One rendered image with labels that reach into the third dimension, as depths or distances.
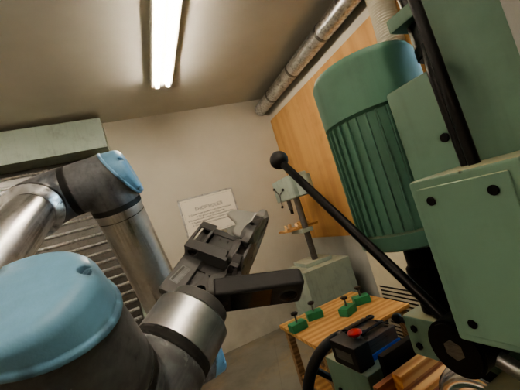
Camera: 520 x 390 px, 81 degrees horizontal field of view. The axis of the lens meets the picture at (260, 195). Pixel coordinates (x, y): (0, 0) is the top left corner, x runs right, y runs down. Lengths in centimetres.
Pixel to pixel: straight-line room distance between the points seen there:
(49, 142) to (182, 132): 126
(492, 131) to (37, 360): 39
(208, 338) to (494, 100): 36
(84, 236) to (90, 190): 269
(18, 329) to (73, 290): 3
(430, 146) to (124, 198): 62
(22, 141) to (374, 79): 321
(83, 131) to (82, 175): 262
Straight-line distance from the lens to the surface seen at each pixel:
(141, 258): 82
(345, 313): 214
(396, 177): 49
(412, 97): 45
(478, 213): 29
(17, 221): 59
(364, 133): 50
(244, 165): 368
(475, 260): 31
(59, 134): 340
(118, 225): 78
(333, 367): 79
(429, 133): 44
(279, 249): 371
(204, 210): 346
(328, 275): 289
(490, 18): 37
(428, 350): 63
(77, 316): 22
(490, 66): 36
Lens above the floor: 131
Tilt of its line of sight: 3 degrees up
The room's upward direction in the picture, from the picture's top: 17 degrees counter-clockwise
